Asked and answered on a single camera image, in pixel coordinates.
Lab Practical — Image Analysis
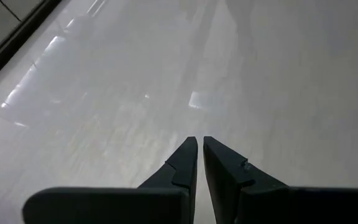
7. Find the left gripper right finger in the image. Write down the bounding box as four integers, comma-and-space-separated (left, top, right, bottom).
203, 136, 358, 224

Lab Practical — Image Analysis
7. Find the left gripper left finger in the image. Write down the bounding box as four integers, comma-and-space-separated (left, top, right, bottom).
22, 136, 198, 224

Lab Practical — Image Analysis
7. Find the black table frame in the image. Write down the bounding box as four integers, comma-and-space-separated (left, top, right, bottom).
0, 0, 62, 93

